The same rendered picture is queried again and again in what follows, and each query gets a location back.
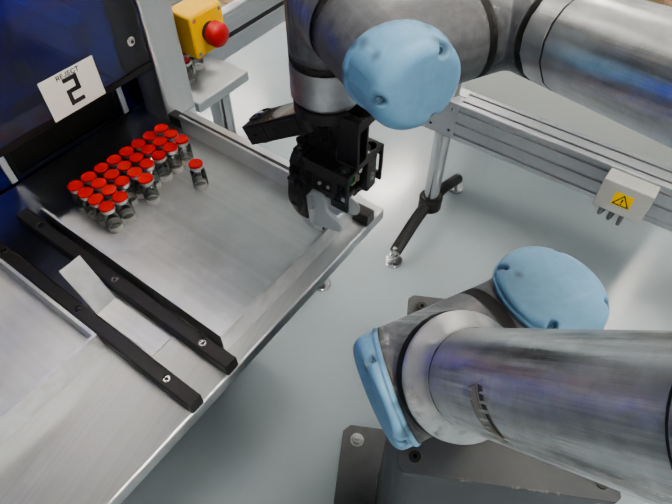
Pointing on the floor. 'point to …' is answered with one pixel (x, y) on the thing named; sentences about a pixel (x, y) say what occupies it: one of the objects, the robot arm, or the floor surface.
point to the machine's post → (163, 61)
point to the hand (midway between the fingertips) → (317, 220)
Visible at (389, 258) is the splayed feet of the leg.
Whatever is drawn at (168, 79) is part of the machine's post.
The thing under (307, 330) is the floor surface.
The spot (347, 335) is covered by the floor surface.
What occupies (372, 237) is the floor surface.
